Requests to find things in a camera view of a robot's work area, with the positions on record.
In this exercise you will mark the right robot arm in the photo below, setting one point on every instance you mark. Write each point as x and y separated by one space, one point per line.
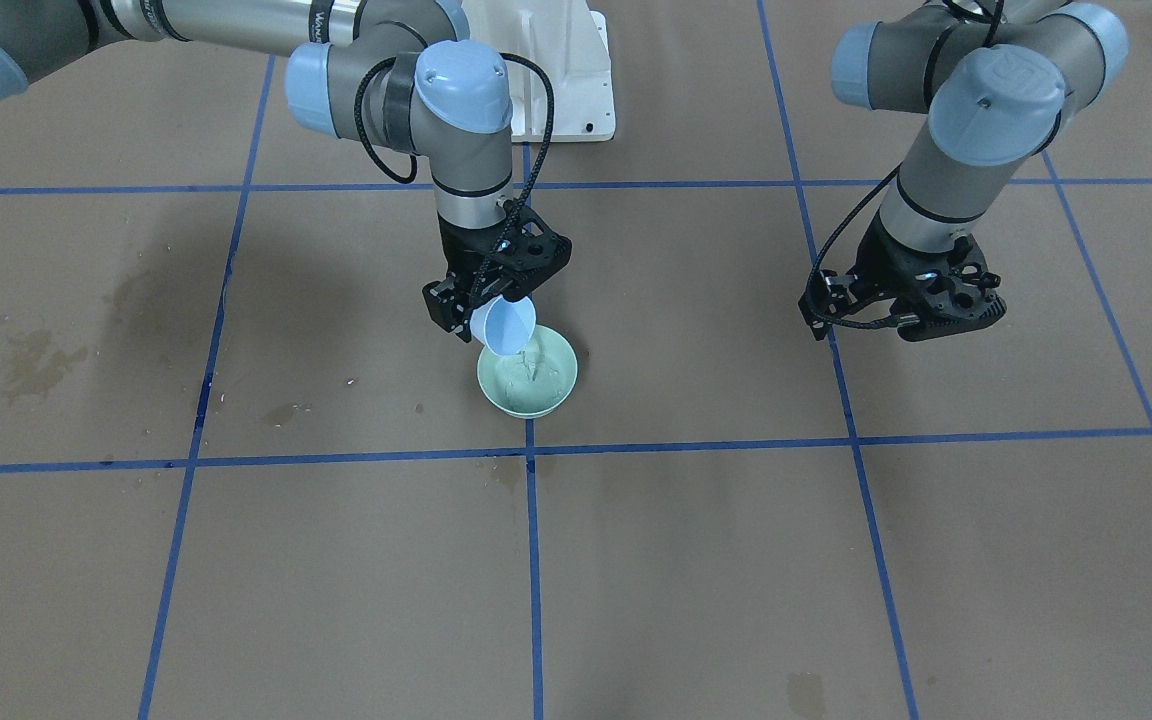
404 78

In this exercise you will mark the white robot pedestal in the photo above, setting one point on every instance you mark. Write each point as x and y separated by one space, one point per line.
570 42

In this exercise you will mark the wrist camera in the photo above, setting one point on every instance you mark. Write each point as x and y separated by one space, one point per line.
450 306
827 302

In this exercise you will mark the light blue plastic cup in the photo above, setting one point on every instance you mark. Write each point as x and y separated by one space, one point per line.
504 327

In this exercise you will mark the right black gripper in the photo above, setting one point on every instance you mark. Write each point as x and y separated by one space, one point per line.
458 255

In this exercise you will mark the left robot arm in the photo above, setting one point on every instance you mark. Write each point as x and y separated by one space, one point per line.
996 82

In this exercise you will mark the mint green bowl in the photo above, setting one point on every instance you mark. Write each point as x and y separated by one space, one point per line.
535 381

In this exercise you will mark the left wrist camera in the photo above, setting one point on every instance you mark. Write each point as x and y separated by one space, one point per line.
827 302

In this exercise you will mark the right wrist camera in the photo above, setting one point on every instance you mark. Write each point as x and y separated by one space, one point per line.
450 306

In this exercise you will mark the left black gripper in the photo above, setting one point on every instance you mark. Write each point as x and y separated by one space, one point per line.
877 265

